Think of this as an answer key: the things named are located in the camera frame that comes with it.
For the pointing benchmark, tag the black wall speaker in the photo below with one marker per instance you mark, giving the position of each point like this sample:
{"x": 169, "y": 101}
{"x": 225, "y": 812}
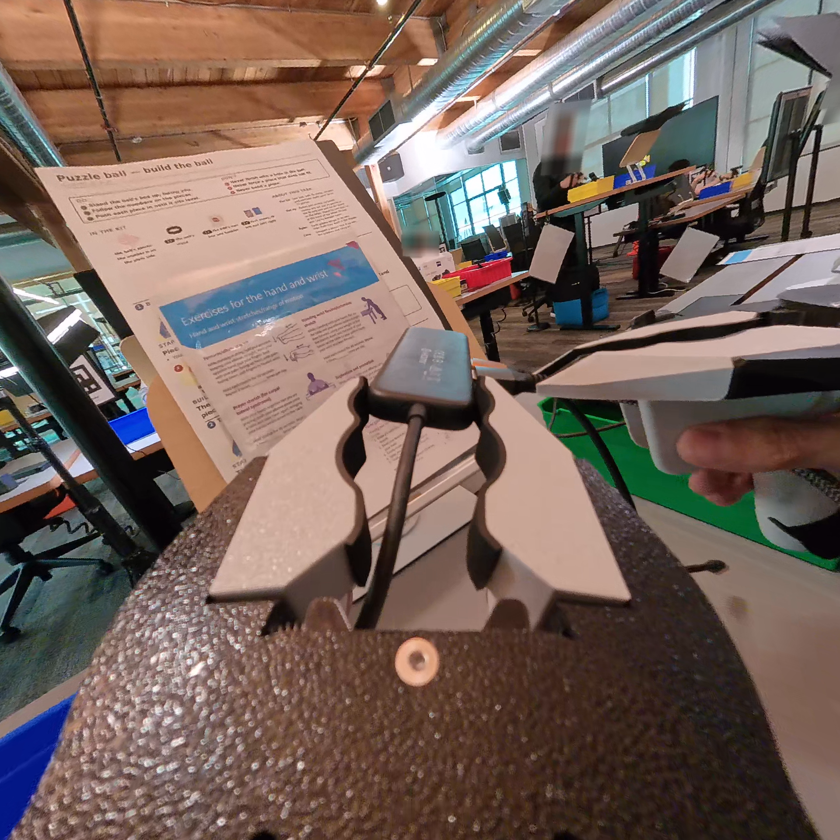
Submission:
{"x": 391, "y": 167}

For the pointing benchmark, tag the person's right hand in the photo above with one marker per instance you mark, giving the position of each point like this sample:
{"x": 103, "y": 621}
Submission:
{"x": 754, "y": 446}

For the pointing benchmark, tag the silver ventilation duct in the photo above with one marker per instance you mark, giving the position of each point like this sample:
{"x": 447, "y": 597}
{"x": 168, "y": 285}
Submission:
{"x": 459, "y": 59}

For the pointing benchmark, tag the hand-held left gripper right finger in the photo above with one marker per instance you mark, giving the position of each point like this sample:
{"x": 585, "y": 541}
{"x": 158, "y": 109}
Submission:
{"x": 551, "y": 525}

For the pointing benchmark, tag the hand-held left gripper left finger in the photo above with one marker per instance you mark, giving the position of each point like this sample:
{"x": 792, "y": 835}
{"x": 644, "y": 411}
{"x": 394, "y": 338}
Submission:
{"x": 289, "y": 525}

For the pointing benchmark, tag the yellow parts bin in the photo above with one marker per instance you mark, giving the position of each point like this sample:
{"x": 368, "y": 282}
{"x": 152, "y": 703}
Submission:
{"x": 590, "y": 190}
{"x": 446, "y": 287}

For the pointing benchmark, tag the blue bag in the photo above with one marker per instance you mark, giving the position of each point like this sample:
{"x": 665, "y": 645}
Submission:
{"x": 577, "y": 312}

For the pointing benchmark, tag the grey usb hub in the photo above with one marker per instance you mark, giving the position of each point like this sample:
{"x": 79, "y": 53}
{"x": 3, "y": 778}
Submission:
{"x": 420, "y": 374}

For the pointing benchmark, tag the red storage bin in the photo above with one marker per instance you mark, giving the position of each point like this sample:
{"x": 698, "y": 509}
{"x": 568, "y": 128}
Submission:
{"x": 485, "y": 275}

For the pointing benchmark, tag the black office chair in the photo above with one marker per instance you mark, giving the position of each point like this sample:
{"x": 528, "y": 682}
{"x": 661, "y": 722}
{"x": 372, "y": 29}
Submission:
{"x": 26, "y": 571}

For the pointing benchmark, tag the black stand pole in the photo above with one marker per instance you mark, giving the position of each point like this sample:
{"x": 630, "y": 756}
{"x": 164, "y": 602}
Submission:
{"x": 65, "y": 394}

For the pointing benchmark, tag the fiducial tag board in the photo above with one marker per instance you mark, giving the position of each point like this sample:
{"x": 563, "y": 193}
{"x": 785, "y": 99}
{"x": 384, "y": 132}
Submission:
{"x": 92, "y": 384}

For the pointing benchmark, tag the studio light panel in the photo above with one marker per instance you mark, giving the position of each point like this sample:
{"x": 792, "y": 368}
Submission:
{"x": 65, "y": 334}

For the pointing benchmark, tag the wooden standing desk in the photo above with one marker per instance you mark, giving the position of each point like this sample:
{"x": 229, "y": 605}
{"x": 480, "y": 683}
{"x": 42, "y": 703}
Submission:
{"x": 646, "y": 249}
{"x": 487, "y": 331}

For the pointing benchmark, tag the small blue parts bin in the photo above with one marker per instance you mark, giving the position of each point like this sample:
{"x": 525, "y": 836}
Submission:
{"x": 640, "y": 174}
{"x": 714, "y": 191}

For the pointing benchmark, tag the black computer monitor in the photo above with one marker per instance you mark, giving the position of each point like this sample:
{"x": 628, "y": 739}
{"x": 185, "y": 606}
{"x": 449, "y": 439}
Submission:
{"x": 787, "y": 124}

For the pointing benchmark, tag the green storage bin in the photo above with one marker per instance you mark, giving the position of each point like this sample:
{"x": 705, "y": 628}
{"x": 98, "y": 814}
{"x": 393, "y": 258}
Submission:
{"x": 656, "y": 479}

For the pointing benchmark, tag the dark partition screen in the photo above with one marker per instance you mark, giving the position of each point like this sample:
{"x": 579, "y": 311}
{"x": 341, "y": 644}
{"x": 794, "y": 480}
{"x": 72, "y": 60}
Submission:
{"x": 689, "y": 131}

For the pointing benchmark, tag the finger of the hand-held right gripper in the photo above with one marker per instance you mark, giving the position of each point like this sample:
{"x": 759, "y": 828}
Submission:
{"x": 643, "y": 380}
{"x": 676, "y": 328}

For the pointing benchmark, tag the blue storage bin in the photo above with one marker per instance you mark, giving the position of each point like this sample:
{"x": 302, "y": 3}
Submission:
{"x": 131, "y": 426}
{"x": 26, "y": 774}

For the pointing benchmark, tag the instruction sheet display stand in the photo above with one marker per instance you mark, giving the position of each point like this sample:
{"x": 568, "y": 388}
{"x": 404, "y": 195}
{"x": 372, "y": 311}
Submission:
{"x": 229, "y": 262}

